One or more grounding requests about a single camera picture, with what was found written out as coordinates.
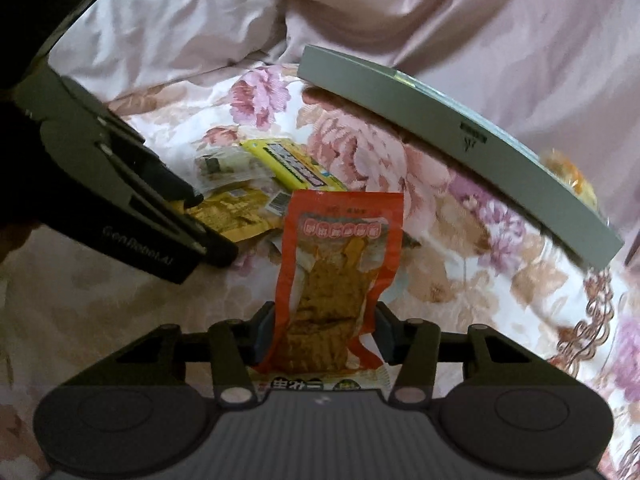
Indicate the floral bedsheet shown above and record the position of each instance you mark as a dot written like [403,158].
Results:
[475,270]

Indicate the grey shallow box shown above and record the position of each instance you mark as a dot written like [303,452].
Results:
[450,145]

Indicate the yellow snack packet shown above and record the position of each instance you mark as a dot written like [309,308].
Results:
[295,165]

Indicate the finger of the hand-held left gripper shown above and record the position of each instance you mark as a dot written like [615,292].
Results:
[220,252]
[170,180]

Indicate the pale pink quilt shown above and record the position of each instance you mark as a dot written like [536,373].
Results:
[165,25]

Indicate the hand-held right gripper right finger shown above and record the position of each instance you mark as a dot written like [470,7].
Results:
[386,332]

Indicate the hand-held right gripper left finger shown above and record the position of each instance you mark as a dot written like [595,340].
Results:
[263,332]

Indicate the pink satin curtain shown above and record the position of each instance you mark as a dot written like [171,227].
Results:
[500,25]

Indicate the red-orange tofu snack packet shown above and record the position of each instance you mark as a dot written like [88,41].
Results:
[340,240]

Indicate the clear small snack packet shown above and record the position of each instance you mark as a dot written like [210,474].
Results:
[215,166]

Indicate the brown-yellow snack packet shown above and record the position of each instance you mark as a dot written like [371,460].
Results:
[240,212]

